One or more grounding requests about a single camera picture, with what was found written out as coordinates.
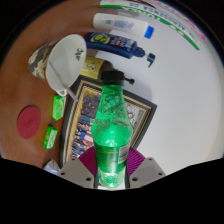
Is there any patterned ceramic mug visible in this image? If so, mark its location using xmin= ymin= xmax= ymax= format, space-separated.
xmin=27 ymin=33 xmax=88 ymax=98

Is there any white bottle with blue cap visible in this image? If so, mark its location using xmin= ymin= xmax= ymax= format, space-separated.
xmin=92 ymin=12 xmax=155 ymax=40

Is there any dark blue pump bottle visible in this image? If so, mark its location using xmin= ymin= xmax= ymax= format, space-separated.
xmin=83 ymin=31 xmax=157 ymax=69

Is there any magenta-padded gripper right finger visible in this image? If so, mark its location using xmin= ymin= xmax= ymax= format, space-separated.
xmin=125 ymin=146 xmax=167 ymax=190

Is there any small green packet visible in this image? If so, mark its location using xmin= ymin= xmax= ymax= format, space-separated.
xmin=51 ymin=94 xmax=68 ymax=122
xmin=42 ymin=125 xmax=59 ymax=150

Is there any green plastic drink bottle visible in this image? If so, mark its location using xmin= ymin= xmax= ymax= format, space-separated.
xmin=91 ymin=70 xmax=134 ymax=189

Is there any metal spoon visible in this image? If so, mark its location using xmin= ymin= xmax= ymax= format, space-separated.
xmin=49 ymin=63 xmax=80 ymax=103

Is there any long pink box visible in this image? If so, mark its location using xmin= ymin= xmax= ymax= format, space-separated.
xmin=143 ymin=0 xmax=207 ymax=42

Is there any brown pump bottle yellow label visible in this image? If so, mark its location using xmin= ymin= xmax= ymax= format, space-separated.
xmin=79 ymin=55 xmax=135 ymax=85

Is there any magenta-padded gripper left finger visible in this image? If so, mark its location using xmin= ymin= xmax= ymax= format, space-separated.
xmin=57 ymin=146 xmax=100 ymax=190

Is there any flat round red coaster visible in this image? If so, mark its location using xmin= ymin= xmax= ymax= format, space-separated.
xmin=16 ymin=105 xmax=42 ymax=140

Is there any framed group photo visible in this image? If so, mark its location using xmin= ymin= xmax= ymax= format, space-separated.
xmin=59 ymin=74 xmax=158 ymax=168

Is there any long white green box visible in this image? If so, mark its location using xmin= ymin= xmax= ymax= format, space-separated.
xmin=99 ymin=0 xmax=201 ymax=51

